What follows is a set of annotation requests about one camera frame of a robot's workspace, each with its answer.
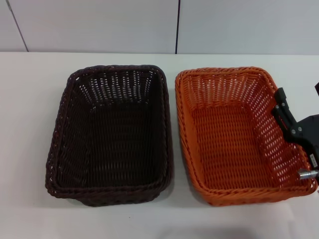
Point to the orange woven basket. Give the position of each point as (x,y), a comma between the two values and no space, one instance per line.
(231,139)

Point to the dark brown woven basket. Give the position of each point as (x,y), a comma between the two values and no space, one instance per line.
(109,139)

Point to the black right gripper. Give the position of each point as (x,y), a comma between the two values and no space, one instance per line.
(311,132)

